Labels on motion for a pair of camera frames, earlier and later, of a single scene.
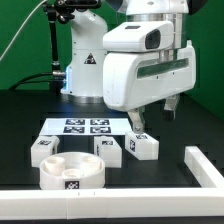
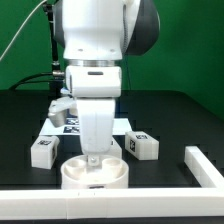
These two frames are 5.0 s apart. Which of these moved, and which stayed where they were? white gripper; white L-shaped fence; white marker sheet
Moved: white gripper
Stayed: white L-shaped fence; white marker sheet
